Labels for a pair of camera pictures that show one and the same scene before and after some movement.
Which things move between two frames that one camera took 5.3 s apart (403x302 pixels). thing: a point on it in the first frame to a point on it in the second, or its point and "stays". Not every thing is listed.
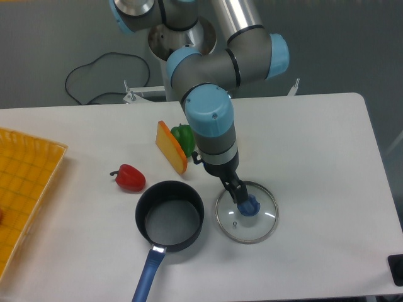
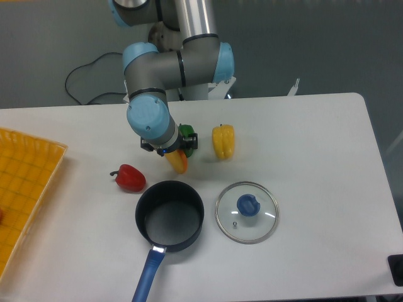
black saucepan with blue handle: [169, 216] stays
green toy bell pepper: [186, 137] stays
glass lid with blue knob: [252, 221] stays
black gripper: [227, 172] to [189, 141]
